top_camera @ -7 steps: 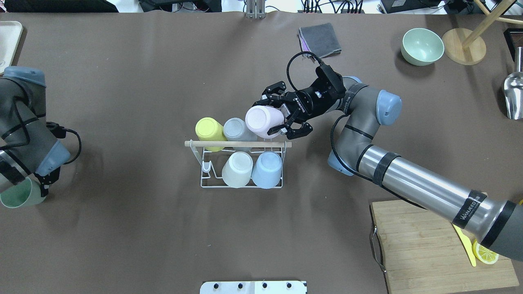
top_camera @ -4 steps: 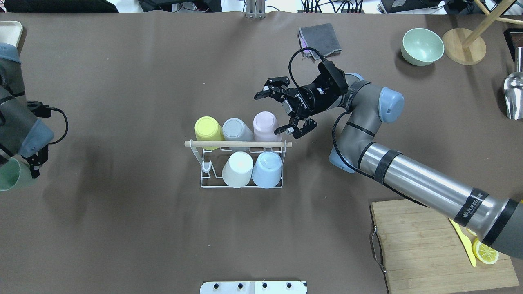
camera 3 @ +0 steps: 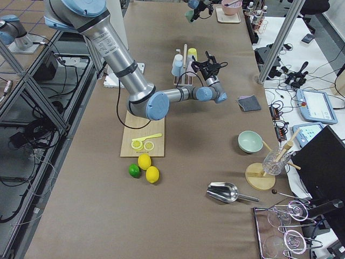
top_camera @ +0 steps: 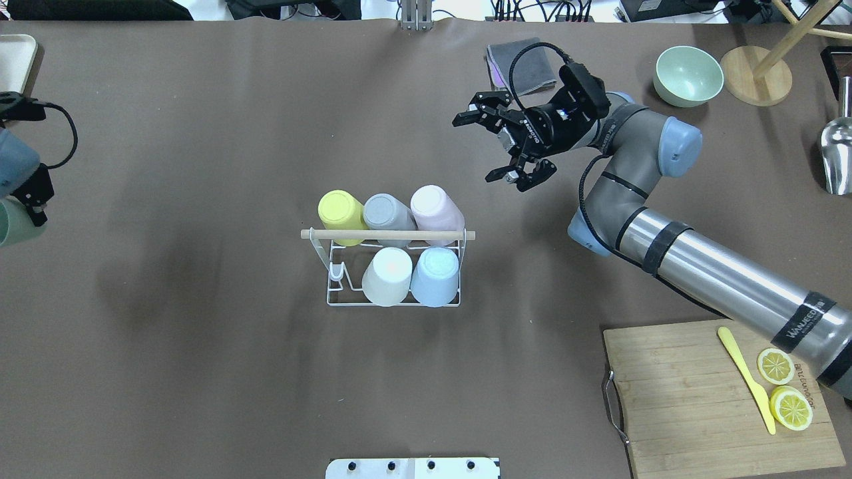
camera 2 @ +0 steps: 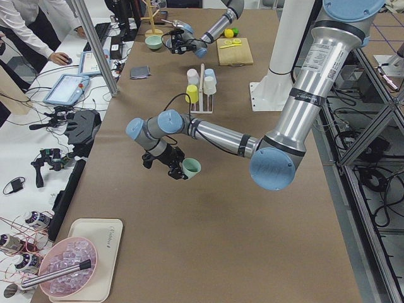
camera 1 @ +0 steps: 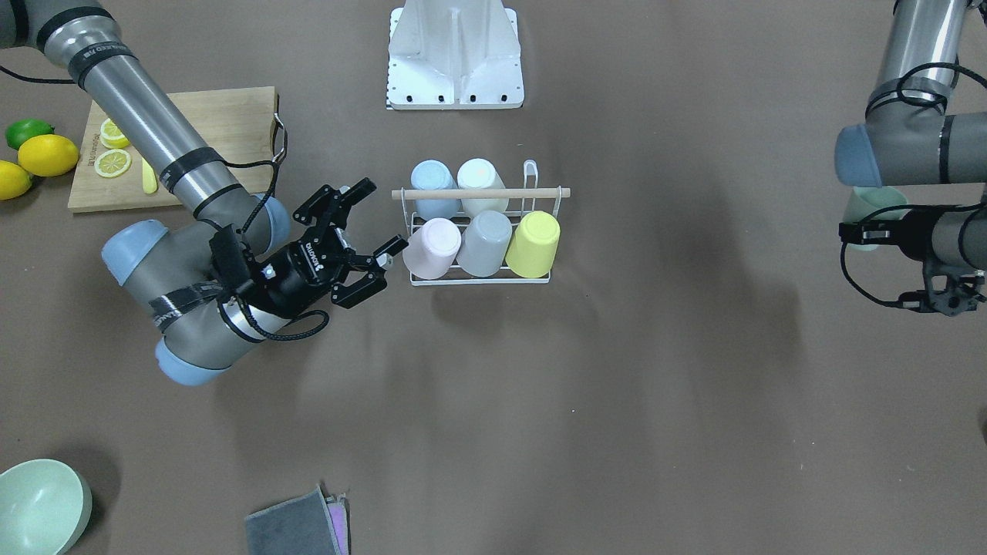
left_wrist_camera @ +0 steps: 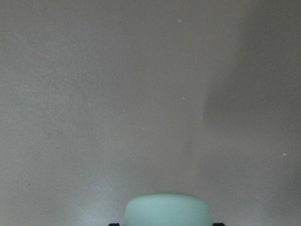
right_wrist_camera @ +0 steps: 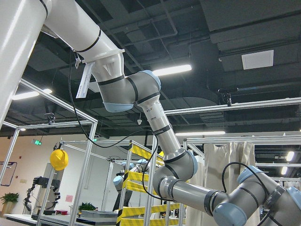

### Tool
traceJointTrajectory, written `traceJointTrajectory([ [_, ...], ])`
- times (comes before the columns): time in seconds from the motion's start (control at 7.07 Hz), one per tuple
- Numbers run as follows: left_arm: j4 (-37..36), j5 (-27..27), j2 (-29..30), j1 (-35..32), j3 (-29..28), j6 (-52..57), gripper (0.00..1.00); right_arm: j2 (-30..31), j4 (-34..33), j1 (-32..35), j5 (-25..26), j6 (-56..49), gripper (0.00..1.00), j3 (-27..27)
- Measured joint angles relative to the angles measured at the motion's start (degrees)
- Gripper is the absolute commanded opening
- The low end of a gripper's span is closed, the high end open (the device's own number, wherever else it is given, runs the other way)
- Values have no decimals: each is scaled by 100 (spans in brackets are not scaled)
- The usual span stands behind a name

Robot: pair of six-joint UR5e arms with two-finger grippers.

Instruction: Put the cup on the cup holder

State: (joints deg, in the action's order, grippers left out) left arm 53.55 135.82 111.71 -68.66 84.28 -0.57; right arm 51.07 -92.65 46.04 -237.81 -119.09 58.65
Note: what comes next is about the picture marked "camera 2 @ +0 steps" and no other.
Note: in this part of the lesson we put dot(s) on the whole yellow lemon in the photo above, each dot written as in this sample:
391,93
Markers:
228,33

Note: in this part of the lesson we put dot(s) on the blue teach pendant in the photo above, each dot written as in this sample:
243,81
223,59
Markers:
88,64
67,90

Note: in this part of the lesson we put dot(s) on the cream white cup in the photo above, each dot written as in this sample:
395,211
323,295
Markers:
209,85

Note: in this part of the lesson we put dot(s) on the metal scoop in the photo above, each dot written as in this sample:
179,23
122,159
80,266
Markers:
168,22

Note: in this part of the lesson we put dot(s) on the wooden mug tree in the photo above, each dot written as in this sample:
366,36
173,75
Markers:
152,11

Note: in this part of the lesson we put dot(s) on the black foot pedal device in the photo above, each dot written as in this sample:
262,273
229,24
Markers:
81,131

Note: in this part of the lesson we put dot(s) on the light blue cup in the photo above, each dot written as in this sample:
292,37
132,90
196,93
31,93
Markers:
210,72

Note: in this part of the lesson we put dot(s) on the black keyboard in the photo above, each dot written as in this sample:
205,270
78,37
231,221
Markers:
102,29

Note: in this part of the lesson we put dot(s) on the yellow plastic knife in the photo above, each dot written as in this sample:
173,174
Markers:
229,46

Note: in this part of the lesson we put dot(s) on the person in white shirt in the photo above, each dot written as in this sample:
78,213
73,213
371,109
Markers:
26,25

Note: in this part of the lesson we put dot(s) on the grey folded cloth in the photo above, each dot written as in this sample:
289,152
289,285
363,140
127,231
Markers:
140,72

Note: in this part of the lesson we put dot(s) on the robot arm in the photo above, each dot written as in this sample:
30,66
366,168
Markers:
341,26
182,37

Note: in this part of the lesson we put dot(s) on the green bowl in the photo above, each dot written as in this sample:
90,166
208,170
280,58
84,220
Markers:
154,42

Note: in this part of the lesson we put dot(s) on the metal cylinder tool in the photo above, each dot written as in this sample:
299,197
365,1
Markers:
52,275

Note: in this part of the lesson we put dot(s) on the wooden cutting board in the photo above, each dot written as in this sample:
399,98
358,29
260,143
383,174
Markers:
234,56

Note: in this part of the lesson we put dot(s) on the pink cup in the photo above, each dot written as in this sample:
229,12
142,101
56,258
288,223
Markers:
192,77

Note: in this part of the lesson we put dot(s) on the white wire cup holder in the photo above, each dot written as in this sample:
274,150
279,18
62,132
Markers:
205,103

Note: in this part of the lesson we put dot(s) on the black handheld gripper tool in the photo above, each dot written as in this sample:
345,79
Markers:
51,156

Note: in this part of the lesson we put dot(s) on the green cup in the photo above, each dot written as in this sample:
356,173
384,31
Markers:
191,167

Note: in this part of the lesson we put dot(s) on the black bar on table edge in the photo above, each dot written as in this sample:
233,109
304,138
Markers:
63,200

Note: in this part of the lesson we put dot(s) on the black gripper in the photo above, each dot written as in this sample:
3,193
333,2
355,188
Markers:
169,156
182,47

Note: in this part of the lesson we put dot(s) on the aluminium frame post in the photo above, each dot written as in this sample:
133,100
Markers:
92,37

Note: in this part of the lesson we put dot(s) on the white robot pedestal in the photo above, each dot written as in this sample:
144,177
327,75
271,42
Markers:
271,93

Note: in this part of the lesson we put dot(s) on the cream plastic tray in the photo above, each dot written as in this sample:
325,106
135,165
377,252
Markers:
105,235

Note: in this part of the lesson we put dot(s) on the yellow cup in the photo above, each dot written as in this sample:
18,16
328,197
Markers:
192,94

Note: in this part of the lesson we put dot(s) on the green lime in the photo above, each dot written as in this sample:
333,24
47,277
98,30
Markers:
235,31

